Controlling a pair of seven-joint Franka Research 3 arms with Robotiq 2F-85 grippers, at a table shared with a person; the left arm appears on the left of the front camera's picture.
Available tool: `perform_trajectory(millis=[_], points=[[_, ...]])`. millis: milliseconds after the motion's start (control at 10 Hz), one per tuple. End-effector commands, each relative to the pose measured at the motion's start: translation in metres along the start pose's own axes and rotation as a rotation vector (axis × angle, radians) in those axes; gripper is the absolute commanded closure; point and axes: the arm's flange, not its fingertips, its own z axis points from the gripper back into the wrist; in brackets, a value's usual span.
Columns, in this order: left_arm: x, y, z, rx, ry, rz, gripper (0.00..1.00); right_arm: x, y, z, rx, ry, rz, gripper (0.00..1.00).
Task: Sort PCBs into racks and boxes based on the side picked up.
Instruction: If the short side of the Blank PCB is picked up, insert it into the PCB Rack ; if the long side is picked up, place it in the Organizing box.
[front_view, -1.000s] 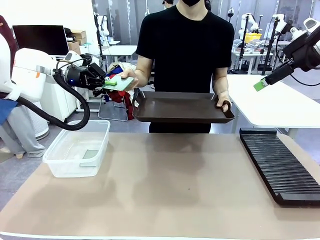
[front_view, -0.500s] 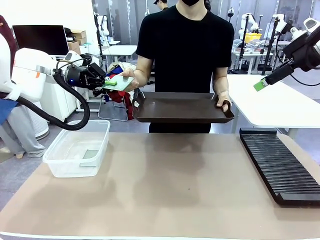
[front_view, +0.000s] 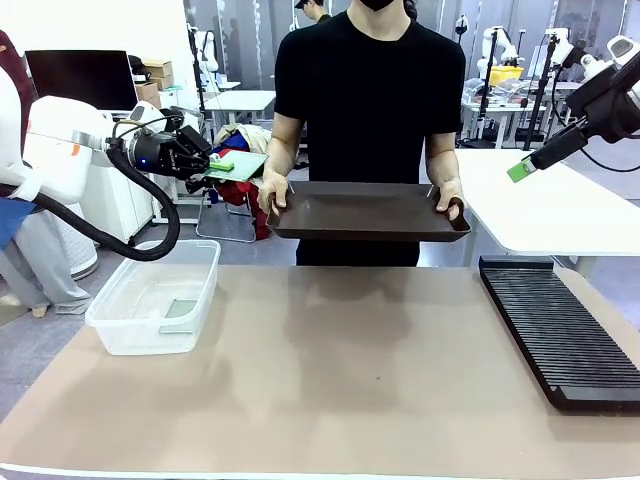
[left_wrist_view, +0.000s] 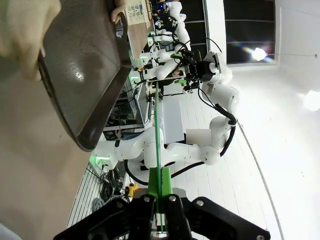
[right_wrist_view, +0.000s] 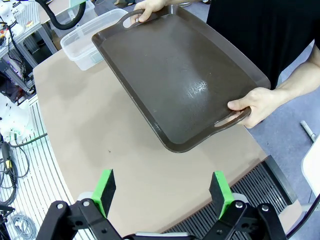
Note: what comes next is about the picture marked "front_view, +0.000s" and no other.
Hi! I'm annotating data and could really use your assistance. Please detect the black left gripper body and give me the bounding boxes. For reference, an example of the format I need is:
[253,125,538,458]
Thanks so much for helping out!
[127,129,212,180]

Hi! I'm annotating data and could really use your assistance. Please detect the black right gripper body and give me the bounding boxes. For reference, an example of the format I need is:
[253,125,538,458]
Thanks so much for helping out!
[529,67,640,171]

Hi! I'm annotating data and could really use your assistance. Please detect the green PCB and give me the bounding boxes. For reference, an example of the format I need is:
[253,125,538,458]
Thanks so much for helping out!
[203,152,270,183]

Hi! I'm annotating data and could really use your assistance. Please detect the pale grey PCB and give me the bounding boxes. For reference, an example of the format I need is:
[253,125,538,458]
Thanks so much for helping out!
[163,297,201,320]

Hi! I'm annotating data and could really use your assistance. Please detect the dark brown serving tray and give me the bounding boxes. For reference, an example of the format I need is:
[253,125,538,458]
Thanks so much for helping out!
[264,180,472,245]

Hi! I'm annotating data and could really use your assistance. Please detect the person's right forearm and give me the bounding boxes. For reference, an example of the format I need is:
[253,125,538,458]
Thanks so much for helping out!
[264,117,307,177]

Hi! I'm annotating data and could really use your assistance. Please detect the person's left forearm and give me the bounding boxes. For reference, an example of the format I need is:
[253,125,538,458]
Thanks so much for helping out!
[424,130,461,184]

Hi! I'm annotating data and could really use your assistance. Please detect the person's right hand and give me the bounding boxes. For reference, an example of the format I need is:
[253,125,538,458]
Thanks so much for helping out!
[257,172,291,217]

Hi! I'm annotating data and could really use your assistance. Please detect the person's left hand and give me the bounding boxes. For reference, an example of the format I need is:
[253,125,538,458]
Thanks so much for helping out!
[433,178,466,222]

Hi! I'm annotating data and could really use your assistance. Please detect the pile of colourful clothes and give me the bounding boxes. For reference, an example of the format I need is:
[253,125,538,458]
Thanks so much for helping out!
[209,124,274,206]

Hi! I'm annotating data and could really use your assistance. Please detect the white side table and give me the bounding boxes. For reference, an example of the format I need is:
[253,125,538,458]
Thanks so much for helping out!
[452,148,640,281]

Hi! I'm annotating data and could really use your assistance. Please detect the white cabinet cart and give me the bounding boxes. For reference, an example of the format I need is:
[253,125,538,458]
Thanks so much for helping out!
[82,159,162,247]

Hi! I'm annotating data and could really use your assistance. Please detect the grey background work table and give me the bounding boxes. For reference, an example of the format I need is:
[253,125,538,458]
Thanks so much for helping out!
[458,97,549,149]

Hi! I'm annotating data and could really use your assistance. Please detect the tall cardboard box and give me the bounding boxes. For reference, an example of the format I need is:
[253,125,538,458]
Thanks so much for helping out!
[134,80,162,110]

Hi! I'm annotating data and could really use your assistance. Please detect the white background table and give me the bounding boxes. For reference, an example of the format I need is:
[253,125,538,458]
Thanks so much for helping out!
[202,89,278,129]

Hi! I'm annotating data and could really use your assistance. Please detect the black tripod stand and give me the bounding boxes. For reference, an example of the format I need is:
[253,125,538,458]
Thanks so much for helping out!
[522,29,562,151]

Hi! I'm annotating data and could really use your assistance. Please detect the small cardboard box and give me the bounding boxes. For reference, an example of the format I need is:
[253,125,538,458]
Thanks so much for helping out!
[142,58,175,79]

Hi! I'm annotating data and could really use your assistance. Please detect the yellow plastic bin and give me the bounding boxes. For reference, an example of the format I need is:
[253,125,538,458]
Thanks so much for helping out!
[489,66,525,85]

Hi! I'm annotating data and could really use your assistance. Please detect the black computer monitor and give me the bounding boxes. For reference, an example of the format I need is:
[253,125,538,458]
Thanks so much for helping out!
[24,49,139,113]

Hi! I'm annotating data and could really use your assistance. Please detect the white background robot with tripod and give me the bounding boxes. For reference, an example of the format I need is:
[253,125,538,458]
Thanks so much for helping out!
[474,25,522,79]

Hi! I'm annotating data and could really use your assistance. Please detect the clear plastic storage box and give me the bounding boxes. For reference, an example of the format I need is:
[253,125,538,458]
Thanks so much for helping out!
[84,239,222,356]

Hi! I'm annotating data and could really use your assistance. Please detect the person in black t-shirt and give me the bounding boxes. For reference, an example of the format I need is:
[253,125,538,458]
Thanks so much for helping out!
[273,0,467,267]

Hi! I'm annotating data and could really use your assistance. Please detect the black slotted PCB rack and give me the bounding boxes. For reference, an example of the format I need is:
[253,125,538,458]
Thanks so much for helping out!
[478,254,640,415]

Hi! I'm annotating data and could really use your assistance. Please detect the person in maroon top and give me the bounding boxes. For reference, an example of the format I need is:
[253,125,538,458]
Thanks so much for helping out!
[0,29,94,317]

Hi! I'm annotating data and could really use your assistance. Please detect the background person in black shirt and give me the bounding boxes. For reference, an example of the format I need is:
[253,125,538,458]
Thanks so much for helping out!
[294,0,332,25]

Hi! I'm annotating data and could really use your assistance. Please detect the brown table cover mat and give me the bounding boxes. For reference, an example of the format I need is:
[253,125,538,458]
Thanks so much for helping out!
[0,264,640,476]

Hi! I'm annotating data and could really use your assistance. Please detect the metal frame chair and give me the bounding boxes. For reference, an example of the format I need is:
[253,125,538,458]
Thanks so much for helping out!
[195,192,259,244]

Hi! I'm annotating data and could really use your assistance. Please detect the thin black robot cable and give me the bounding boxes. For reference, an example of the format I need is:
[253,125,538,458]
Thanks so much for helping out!
[582,141,640,174]

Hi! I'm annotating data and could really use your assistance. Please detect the black corrugated cable hose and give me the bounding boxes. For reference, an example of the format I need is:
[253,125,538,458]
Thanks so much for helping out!
[29,134,181,263]

